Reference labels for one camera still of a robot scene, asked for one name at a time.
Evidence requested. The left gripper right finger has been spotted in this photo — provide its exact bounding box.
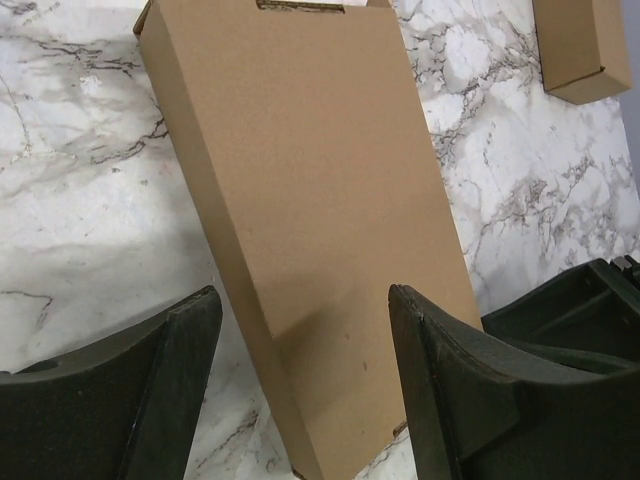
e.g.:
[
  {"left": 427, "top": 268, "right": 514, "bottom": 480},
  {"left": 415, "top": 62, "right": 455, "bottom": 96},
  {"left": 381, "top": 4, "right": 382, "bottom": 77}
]
[{"left": 388, "top": 285, "right": 639, "bottom": 479}]

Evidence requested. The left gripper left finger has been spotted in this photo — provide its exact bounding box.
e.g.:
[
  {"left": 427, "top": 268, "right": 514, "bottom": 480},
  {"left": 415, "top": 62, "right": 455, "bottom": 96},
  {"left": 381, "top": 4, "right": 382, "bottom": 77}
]
[{"left": 1, "top": 285, "right": 223, "bottom": 479}]

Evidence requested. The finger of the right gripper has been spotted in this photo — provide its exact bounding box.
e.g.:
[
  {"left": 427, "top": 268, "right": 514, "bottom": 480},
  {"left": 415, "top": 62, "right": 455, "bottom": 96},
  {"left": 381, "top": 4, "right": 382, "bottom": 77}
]
[{"left": 482, "top": 255, "right": 639, "bottom": 370}]

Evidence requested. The brown cardboard box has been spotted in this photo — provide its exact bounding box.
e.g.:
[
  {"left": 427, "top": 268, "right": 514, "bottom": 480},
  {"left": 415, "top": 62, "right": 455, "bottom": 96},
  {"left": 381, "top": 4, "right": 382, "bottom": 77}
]
[{"left": 134, "top": 1, "right": 480, "bottom": 479}]

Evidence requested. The small folded cardboard box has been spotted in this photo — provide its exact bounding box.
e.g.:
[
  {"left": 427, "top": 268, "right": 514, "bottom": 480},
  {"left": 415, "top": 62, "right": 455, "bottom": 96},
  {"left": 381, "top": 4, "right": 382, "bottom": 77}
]
[{"left": 532, "top": 0, "right": 633, "bottom": 105}]

